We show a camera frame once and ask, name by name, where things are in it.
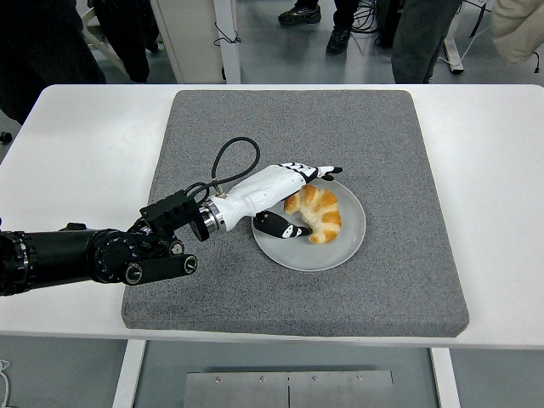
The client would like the thin black cable on post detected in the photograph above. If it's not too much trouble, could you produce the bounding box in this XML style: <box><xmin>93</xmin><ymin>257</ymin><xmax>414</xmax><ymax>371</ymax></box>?
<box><xmin>213</xmin><ymin>20</ymin><xmax>242</xmax><ymax>47</ymax></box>

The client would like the person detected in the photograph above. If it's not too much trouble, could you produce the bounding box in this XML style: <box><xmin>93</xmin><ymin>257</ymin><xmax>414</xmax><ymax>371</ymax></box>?
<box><xmin>0</xmin><ymin>0</ymin><xmax>107</xmax><ymax>127</ymax></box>
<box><xmin>490</xmin><ymin>0</ymin><xmax>544</xmax><ymax>65</ymax></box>
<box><xmin>92</xmin><ymin>0</ymin><xmax>150</xmax><ymax>84</ymax></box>
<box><xmin>389</xmin><ymin>0</ymin><xmax>462</xmax><ymax>85</ymax></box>
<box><xmin>278</xmin><ymin>0</ymin><xmax>354</xmax><ymax>55</ymax></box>

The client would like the golden croissant bread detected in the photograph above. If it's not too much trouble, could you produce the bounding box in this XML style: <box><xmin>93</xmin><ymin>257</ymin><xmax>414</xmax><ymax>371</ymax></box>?
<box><xmin>283</xmin><ymin>184</ymin><xmax>343</xmax><ymax>245</ymax></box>

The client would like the light grey round plate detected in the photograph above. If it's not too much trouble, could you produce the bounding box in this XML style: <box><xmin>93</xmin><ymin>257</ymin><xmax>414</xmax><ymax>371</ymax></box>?
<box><xmin>251</xmin><ymin>174</ymin><xmax>367</xmax><ymax>272</ymax></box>

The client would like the grey speckled mat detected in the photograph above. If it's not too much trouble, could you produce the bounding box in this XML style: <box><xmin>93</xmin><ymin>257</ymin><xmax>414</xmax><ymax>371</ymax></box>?
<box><xmin>121</xmin><ymin>88</ymin><xmax>471</xmax><ymax>339</ymax></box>

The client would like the white table leg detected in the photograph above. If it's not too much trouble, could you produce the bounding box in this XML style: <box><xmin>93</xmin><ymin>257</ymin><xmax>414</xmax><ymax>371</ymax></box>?
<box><xmin>110</xmin><ymin>339</ymin><xmax>148</xmax><ymax>408</ymax></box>
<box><xmin>429</xmin><ymin>347</ymin><xmax>462</xmax><ymax>408</ymax></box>

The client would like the white post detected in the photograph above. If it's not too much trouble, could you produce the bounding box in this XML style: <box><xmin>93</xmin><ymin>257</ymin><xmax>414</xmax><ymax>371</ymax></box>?
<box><xmin>213</xmin><ymin>0</ymin><xmax>242</xmax><ymax>84</ymax></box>

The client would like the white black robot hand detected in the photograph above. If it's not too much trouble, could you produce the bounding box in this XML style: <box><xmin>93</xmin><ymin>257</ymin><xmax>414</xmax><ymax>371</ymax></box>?
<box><xmin>214</xmin><ymin>161</ymin><xmax>343</xmax><ymax>241</ymax></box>

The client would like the white cabinet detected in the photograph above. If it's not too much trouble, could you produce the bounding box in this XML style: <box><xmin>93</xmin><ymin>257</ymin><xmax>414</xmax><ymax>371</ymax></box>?
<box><xmin>150</xmin><ymin>0</ymin><xmax>225</xmax><ymax>85</ymax></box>

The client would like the black floor cable bundle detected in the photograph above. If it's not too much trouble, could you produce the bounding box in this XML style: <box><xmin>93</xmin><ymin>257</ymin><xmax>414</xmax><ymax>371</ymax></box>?
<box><xmin>350</xmin><ymin>0</ymin><xmax>390</xmax><ymax>48</ymax></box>

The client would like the white desk leg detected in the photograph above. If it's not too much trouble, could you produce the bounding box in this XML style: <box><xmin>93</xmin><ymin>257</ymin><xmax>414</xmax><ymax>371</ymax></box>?
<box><xmin>439</xmin><ymin>0</ymin><xmax>465</xmax><ymax>76</ymax></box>

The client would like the thin white cable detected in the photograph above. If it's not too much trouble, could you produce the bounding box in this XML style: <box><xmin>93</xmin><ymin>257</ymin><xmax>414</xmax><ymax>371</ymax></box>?
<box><xmin>0</xmin><ymin>359</ymin><xmax>12</xmax><ymax>403</ymax></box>

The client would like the grey metal plate with screws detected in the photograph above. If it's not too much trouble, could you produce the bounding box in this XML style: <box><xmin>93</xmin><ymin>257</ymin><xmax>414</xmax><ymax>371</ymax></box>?
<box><xmin>183</xmin><ymin>370</ymin><xmax>396</xmax><ymax>408</ymax></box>

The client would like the white curved chair frame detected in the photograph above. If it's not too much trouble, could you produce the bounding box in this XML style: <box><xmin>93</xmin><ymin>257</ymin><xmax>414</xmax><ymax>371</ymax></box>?
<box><xmin>80</xmin><ymin>3</ymin><xmax>128</xmax><ymax>76</ymax></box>

